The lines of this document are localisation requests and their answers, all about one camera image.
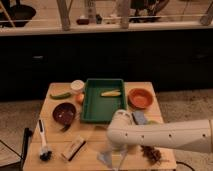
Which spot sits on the white dish brush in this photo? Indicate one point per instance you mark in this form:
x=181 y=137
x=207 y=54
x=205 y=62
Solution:
x=46 y=153

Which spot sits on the green chili pepper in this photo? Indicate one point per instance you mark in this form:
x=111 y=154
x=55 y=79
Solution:
x=60 y=96

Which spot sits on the black round stool base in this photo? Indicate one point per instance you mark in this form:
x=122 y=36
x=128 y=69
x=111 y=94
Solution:
x=19 y=14

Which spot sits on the orange bowl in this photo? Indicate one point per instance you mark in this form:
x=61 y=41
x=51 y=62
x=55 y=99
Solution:
x=140 y=98

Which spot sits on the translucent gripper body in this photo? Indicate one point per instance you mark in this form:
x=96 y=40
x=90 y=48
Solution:
x=117 y=156

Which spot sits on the wooden table leg left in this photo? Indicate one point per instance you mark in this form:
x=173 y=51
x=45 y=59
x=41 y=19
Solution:
x=64 y=15

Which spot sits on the beige block with black edge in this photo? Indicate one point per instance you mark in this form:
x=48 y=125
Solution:
x=72 y=148

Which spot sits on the purple bowl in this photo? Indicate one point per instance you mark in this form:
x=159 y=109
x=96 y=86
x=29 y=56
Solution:
x=64 y=113

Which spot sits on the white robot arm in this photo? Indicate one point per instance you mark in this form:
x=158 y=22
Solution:
x=128 y=128

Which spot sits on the green plastic tray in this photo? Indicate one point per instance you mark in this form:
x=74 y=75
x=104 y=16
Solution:
x=99 y=109

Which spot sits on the wooden table leg right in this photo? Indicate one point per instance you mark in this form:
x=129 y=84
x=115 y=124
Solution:
x=123 y=9

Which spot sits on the blue-grey towel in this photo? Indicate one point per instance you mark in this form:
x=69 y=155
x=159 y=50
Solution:
x=106 y=158

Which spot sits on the black clamp bar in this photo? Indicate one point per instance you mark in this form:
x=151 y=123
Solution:
x=26 y=137

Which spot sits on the yellow corn cob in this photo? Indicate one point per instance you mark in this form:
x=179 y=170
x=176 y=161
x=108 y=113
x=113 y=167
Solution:
x=111 y=94

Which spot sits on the orange peach fruit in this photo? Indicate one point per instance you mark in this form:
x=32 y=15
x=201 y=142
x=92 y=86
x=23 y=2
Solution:
x=80 y=98

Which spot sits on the wooden table leg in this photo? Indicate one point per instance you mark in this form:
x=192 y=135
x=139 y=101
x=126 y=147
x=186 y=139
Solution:
x=64 y=15
x=123 y=9

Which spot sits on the small white cup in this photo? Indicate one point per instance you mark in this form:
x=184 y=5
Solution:
x=77 y=85

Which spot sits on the dark grape bunch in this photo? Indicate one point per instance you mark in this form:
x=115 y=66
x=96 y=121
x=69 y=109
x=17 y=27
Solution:
x=152 y=154

